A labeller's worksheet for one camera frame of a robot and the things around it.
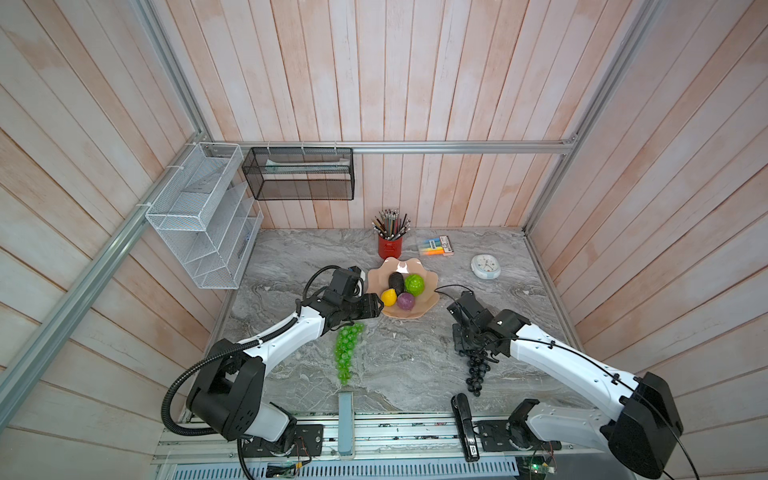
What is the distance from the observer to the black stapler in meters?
0.71

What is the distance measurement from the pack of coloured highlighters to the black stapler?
53 centimetres

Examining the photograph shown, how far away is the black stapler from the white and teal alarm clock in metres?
0.44
